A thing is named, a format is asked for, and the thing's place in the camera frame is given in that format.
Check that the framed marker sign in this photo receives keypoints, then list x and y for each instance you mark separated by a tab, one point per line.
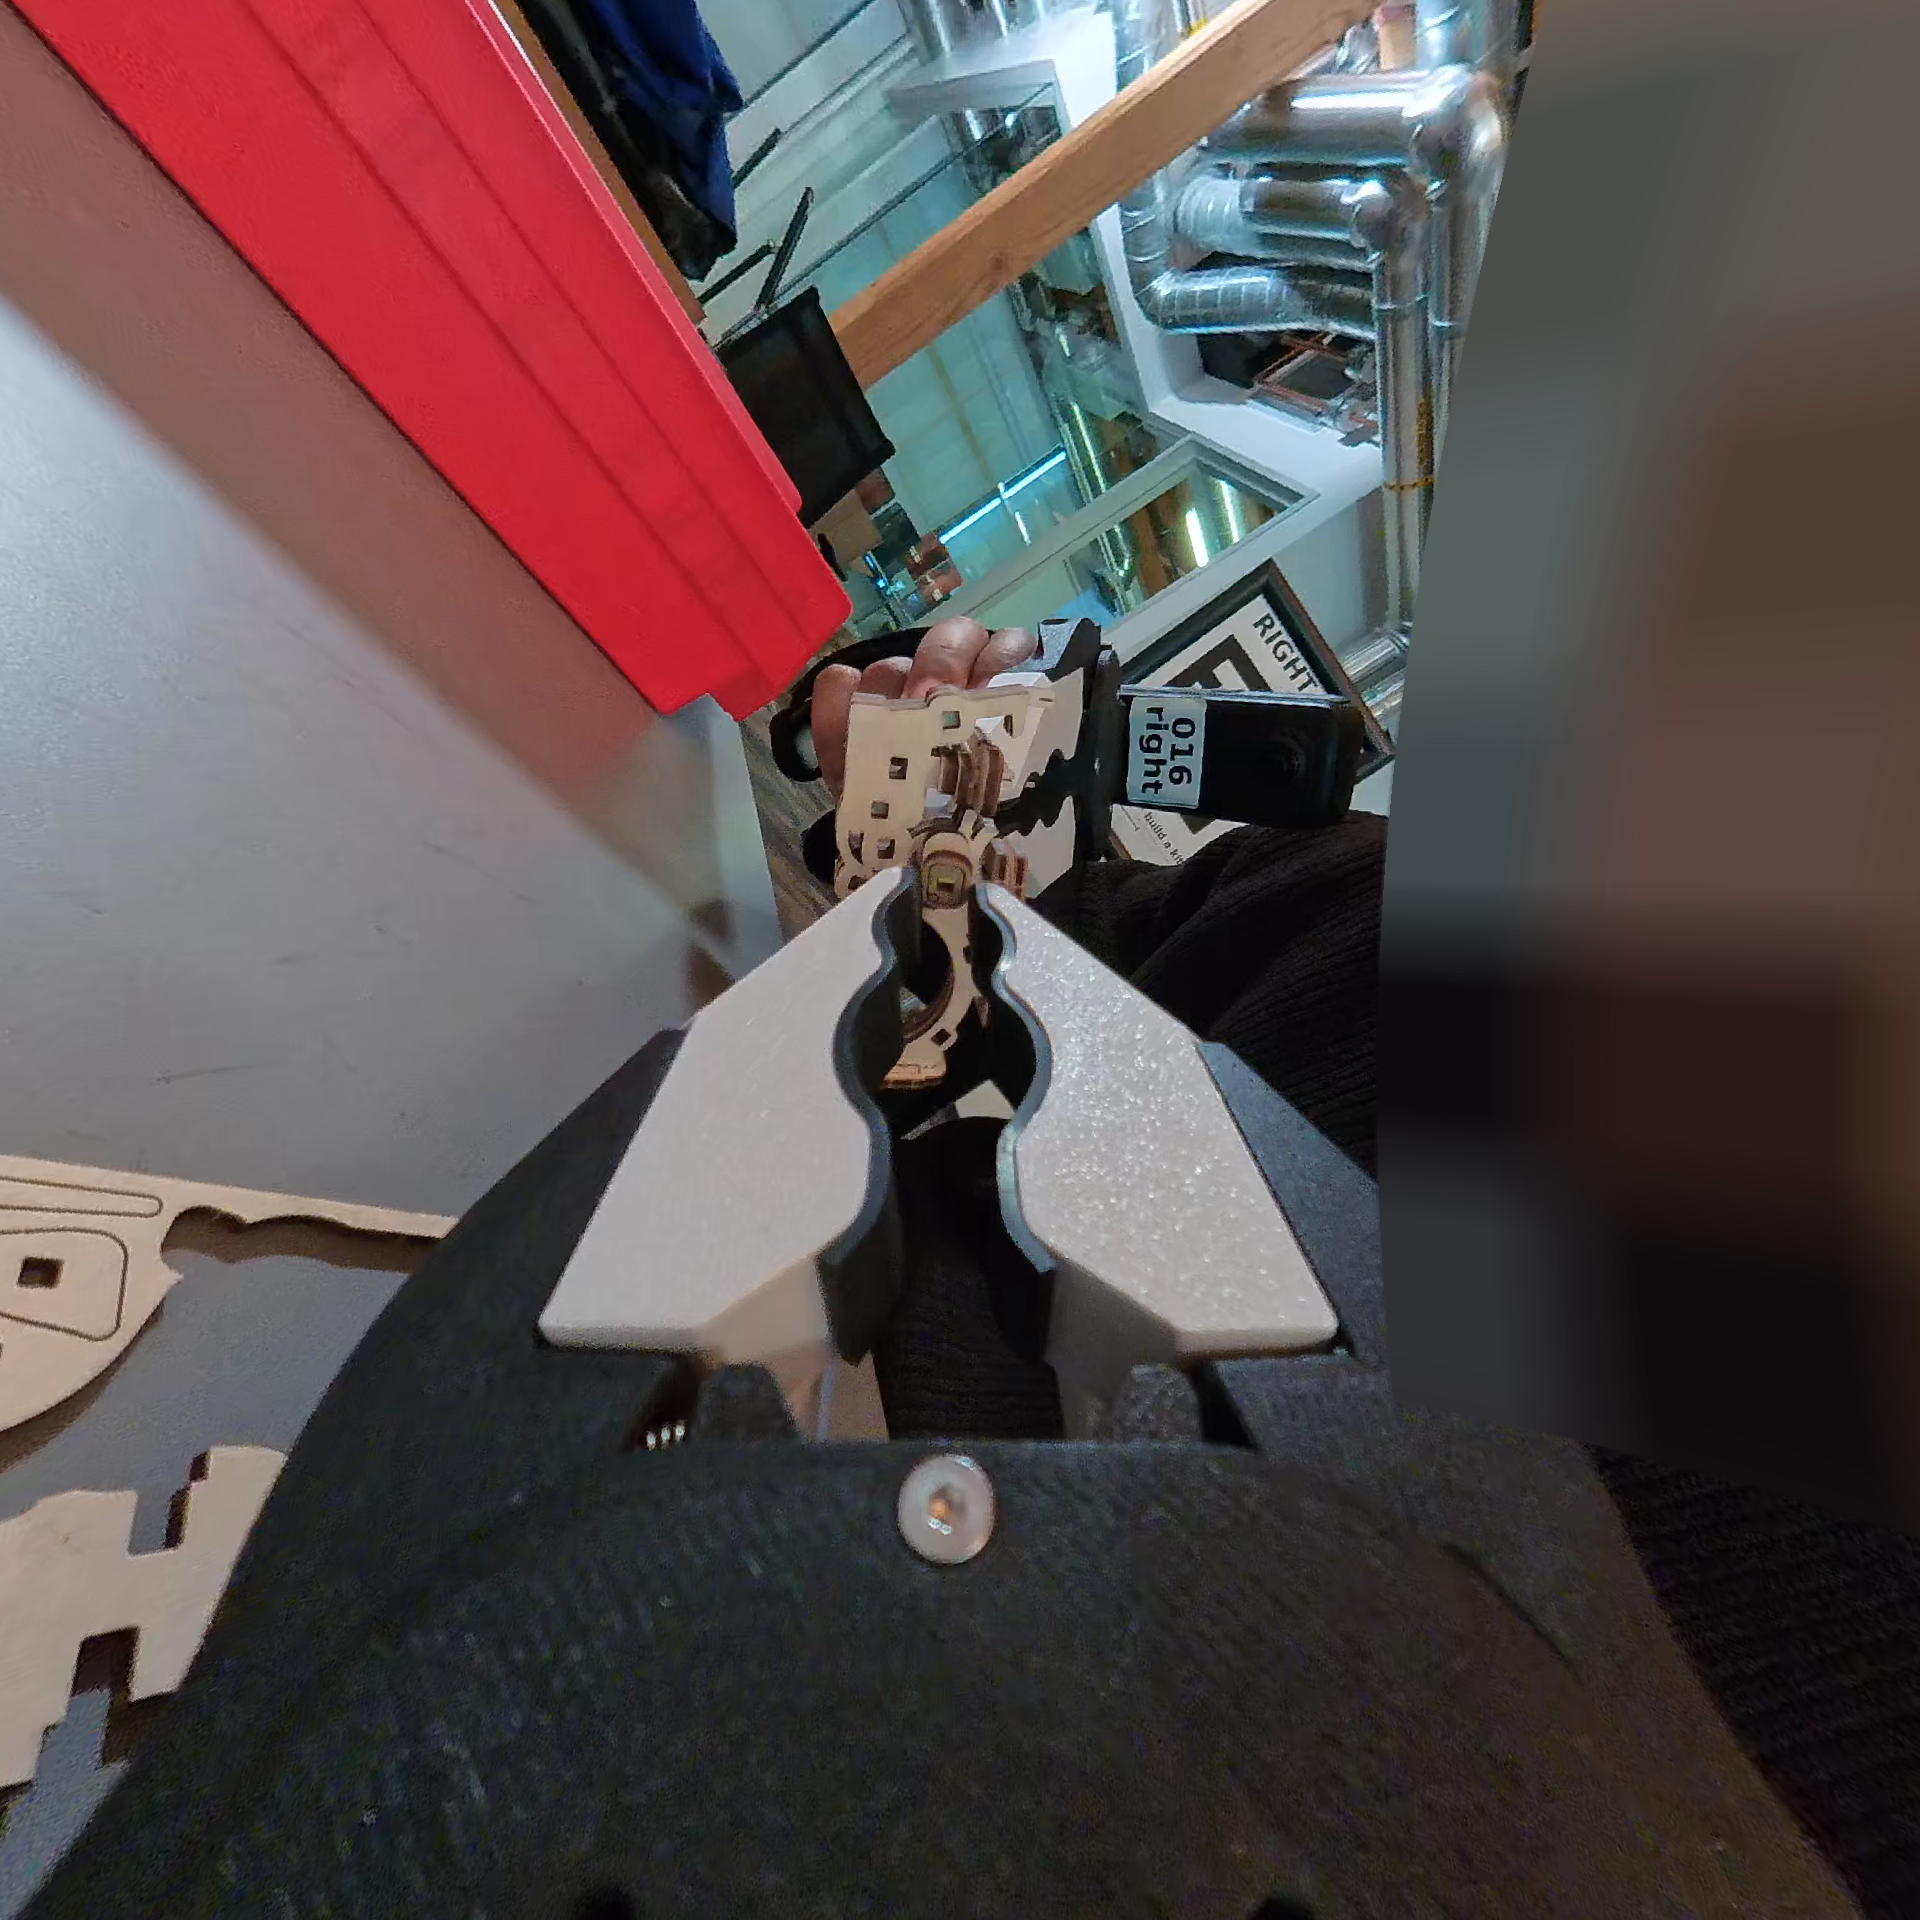
1276	629

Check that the person's black sweater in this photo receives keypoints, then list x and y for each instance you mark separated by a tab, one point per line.
1771	1652

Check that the pale wooden model assembly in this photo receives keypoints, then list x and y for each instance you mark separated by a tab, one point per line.
878	781

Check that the wooden beam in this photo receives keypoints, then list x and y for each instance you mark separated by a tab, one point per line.
1050	181

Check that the laser-cut plywood sheet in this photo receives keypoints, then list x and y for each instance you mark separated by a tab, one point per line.
90	1276

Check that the small wooden gear part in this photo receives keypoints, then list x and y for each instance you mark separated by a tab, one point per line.
940	884

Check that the stepped plywood piece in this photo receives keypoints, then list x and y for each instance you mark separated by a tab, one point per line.
107	1590

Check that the black monitor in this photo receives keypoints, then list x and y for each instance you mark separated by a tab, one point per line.
803	406

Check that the person's right forearm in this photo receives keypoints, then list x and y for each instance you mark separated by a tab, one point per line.
1231	975

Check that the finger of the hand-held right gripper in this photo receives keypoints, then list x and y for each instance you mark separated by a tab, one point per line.
1073	796

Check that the dark blue jacket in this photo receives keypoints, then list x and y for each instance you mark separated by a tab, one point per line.
661	90

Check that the person's right hand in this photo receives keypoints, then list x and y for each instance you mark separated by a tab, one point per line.
967	652

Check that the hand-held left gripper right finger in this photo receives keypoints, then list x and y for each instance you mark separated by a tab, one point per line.
1156	1184

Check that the red plastic box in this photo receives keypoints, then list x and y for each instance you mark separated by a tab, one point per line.
494	300

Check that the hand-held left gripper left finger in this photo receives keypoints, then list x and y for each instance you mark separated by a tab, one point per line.
721	1172

